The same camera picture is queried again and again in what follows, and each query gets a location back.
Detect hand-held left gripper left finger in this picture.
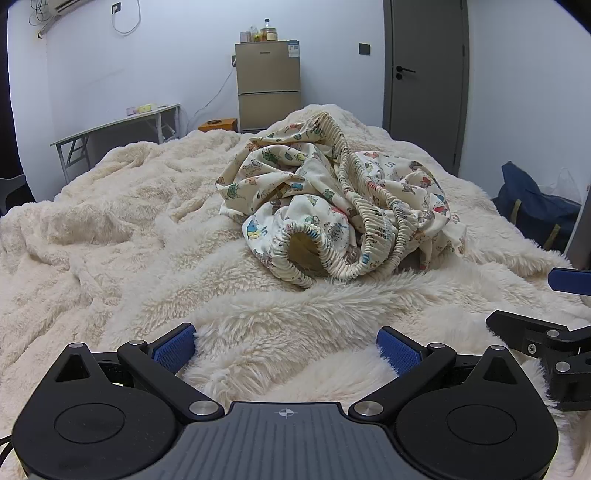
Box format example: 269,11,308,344
44,323,225,420

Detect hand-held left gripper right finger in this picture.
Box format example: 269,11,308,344
347,325,532,420

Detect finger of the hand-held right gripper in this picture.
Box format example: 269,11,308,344
486,310,591,411
547,267,591,296

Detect dog print fitted sheet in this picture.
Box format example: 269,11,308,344
215,112,467,289

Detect blue bag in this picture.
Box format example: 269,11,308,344
491,161,581,252

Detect white plastic bag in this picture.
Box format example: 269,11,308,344
545,167,583,204

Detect cream fluffy blanket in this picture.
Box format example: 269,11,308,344
0,104,591,480

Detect orange box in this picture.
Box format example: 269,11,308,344
198,118,238,133

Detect grey folding table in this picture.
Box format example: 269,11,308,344
50,103,182,183

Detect grey door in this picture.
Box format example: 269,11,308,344
382,0,471,178

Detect beige small fridge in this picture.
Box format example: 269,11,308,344
235,41,302,134

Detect air conditioner pipes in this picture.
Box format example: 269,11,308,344
30,0,51,40

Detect white air conditioner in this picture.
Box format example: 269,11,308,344
48,0,98,12

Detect fridge power cable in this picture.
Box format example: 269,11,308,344
185,58,237,132

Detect white power cable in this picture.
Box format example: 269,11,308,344
111,0,141,34

